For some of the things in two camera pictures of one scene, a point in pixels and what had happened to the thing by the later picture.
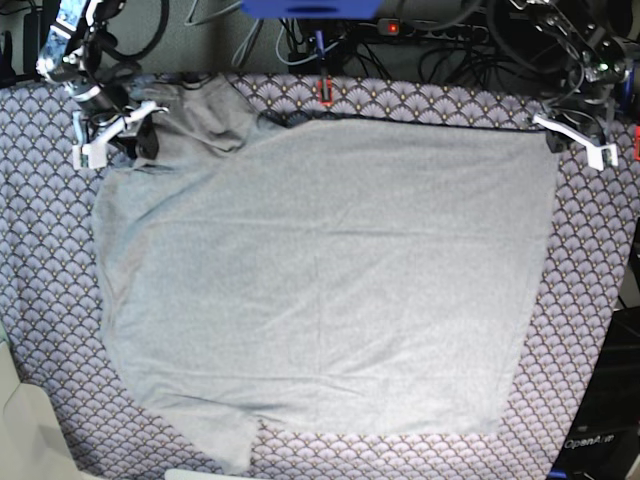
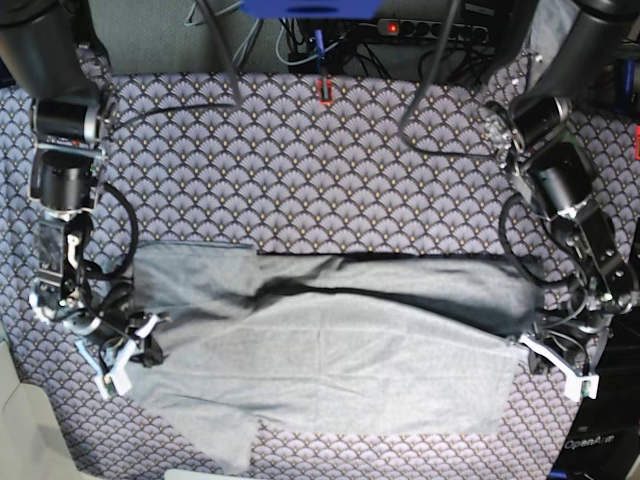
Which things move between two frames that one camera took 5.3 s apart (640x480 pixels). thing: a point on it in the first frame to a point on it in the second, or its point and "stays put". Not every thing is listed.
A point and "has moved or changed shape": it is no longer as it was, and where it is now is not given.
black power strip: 393,27 stays put
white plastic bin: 33,442 stays put
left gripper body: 101,99 to 104,324
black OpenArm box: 604,443 stays put
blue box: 314,9 stays put
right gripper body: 589,112 to 579,336
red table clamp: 329,84 stays put
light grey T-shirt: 270,275 has moved or changed shape
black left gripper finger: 147,140 to 152,354
